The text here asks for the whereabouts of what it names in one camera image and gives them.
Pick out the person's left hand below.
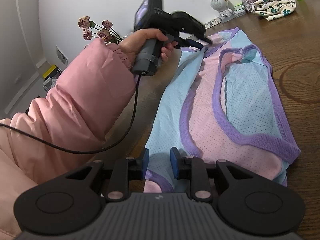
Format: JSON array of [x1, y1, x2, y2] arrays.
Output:
[[117, 28, 179, 67]]

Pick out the folded cream green-flowered cloth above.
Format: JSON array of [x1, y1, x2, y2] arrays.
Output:
[[251, 0, 298, 22]]

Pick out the small green white boxes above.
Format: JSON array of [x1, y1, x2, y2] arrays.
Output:
[[232, 3, 247, 18]]

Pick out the person's left forearm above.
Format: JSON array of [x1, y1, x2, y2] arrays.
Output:
[[10, 39, 137, 188]]

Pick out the yellow black box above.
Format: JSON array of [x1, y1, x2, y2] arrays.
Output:
[[42, 64, 61, 80]]

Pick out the wall picture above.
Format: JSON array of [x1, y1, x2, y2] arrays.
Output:
[[56, 46, 69, 66]]

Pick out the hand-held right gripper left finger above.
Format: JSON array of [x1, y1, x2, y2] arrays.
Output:
[[65, 148, 150, 203]]

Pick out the white robot speaker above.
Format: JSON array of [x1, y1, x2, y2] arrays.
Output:
[[210, 0, 234, 22]]

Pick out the white plastic clips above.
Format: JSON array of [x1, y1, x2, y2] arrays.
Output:
[[203, 17, 222, 29]]

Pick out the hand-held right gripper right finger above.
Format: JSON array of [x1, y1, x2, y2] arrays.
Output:
[[170, 147, 248, 203]]

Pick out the dried rose bouquet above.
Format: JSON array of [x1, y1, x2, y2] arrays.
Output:
[[77, 16, 124, 45]]

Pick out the pink blue mesh vest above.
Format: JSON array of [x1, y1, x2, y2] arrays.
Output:
[[144, 27, 302, 194]]

